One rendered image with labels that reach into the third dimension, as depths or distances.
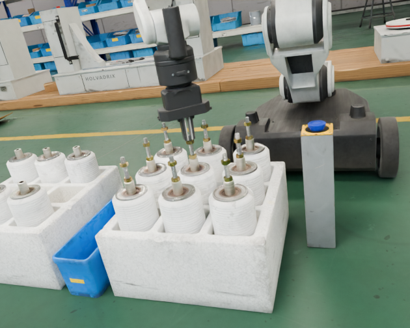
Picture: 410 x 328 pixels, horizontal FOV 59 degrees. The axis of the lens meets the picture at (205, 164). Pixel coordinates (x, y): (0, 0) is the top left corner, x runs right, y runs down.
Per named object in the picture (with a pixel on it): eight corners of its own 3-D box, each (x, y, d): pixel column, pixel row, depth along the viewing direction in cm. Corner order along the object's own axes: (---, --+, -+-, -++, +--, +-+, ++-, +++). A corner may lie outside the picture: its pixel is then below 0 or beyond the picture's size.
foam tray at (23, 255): (42, 209, 142) (26, 167, 135) (130, 211, 129) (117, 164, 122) (-46, 278, 108) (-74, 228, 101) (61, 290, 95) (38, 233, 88)
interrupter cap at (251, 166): (238, 179, 82) (237, 177, 82) (220, 170, 89) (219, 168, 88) (264, 168, 85) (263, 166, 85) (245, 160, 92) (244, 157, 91)
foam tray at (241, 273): (172, 212, 124) (161, 164, 117) (289, 215, 111) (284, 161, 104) (114, 296, 90) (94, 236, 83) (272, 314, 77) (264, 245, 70)
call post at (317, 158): (308, 231, 102) (302, 125, 90) (335, 232, 99) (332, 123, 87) (307, 247, 96) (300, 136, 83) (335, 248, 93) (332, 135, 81)
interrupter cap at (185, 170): (174, 172, 92) (174, 169, 92) (199, 161, 96) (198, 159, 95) (191, 180, 86) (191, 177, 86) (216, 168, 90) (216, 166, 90)
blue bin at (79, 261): (122, 228, 119) (113, 196, 114) (152, 230, 115) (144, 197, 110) (64, 296, 93) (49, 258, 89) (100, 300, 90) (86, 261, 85)
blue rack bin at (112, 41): (121, 43, 636) (118, 30, 628) (140, 40, 623) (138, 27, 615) (106, 47, 594) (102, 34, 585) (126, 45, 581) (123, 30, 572)
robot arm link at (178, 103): (162, 125, 80) (150, 70, 75) (155, 116, 88) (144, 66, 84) (216, 112, 82) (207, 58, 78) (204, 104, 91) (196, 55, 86)
